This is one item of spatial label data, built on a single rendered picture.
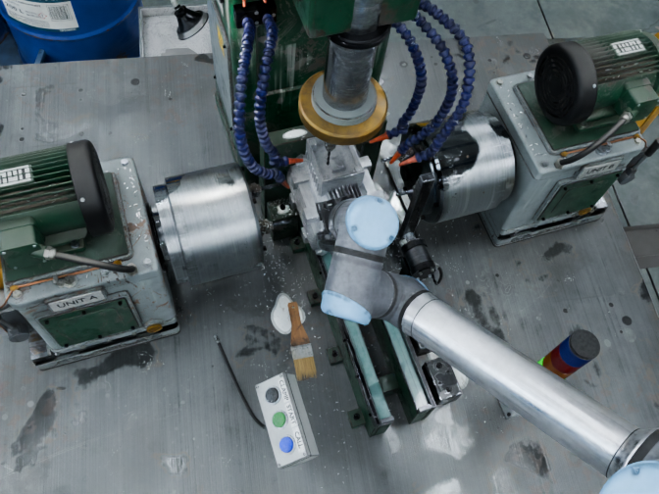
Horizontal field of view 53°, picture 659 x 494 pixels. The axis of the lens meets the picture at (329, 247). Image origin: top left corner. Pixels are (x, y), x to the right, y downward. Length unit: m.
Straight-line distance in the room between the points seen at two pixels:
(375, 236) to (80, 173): 0.53
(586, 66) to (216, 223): 0.84
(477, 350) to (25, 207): 0.82
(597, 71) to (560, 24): 2.17
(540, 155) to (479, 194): 0.16
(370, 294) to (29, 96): 1.33
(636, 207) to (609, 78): 1.65
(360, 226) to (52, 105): 1.23
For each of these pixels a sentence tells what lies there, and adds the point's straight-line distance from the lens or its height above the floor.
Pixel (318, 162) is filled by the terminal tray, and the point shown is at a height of 1.11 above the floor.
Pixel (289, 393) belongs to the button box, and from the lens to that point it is 1.34.
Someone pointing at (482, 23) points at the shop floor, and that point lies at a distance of 3.59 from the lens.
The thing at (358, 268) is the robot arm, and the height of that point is 1.37.
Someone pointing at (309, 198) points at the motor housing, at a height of 1.06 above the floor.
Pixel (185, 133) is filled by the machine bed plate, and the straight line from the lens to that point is 1.98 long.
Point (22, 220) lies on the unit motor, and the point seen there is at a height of 1.31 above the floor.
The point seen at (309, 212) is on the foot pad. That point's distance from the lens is 1.51.
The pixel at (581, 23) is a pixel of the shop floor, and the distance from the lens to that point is 3.79.
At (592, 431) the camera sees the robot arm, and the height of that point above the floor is 1.45.
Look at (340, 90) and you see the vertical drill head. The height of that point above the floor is 1.41.
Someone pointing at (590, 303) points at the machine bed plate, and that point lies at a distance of 1.90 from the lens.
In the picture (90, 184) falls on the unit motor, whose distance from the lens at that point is 1.25.
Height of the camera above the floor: 2.38
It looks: 62 degrees down
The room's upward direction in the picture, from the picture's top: 10 degrees clockwise
